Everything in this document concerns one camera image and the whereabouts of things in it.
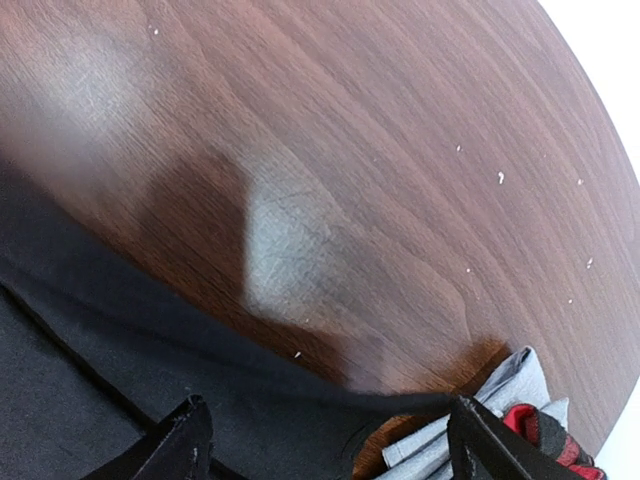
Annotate grey folded shirt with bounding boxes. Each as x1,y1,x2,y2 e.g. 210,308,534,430
380,347,569,480

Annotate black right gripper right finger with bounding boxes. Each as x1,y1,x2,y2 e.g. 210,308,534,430
447,396,582,479

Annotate black long sleeve shirt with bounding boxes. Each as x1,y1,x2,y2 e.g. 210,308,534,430
1,167,450,479

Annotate red black plaid shirt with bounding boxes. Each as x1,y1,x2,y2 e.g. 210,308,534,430
503,404,607,480

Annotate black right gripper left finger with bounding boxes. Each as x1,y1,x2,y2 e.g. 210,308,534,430
85,395,213,480

